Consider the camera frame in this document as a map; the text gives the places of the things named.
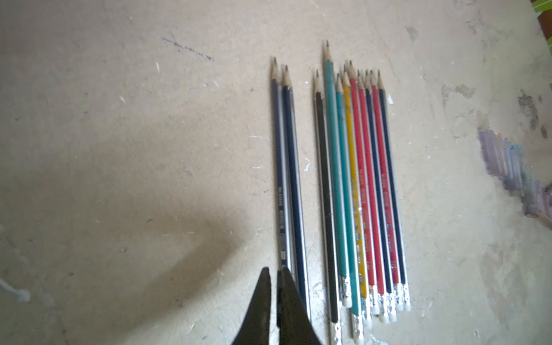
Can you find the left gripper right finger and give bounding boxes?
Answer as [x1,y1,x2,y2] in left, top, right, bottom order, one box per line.
[279,267,321,344]

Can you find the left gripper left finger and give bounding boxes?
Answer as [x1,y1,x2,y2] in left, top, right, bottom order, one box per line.
[232,267,272,344]

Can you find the black grey pencil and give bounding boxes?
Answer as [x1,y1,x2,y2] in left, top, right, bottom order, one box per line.
[313,71,342,344]

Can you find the grey pencil pink cap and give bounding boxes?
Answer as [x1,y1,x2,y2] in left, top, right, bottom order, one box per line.
[283,65,311,320]

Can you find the teal green pencil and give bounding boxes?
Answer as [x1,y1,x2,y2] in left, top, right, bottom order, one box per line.
[336,73,365,344]

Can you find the yellow pencil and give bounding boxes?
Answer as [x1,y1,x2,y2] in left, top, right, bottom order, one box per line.
[342,65,372,330]

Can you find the purple transparent pencil cap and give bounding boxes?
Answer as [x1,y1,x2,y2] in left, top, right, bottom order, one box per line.
[478,130,503,177]

